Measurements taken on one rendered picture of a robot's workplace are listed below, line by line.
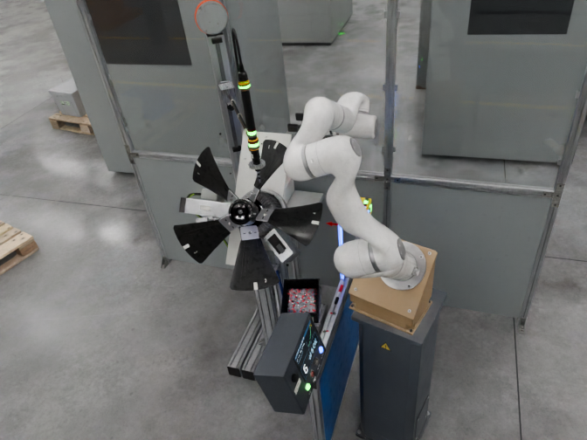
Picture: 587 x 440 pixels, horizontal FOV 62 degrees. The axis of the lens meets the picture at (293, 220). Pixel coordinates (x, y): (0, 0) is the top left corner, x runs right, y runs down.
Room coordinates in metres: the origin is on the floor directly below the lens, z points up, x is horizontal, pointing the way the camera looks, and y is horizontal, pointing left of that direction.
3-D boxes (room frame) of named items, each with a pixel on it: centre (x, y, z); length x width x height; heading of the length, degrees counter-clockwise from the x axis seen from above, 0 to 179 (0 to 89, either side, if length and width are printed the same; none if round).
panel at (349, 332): (1.56, -0.17, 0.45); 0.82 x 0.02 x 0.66; 157
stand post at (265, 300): (1.94, 0.21, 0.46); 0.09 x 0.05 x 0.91; 67
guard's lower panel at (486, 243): (2.45, -0.16, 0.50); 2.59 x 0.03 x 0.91; 67
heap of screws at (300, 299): (1.56, 0.01, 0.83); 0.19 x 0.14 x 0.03; 172
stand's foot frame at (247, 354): (2.03, 0.17, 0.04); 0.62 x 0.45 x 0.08; 157
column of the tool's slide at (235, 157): (2.49, 0.28, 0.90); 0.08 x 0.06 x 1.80; 102
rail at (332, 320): (1.56, -0.17, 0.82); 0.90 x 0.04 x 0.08; 157
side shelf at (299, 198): (2.34, 0.02, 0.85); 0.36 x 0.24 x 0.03; 67
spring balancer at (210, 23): (2.49, 0.28, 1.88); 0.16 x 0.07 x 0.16; 102
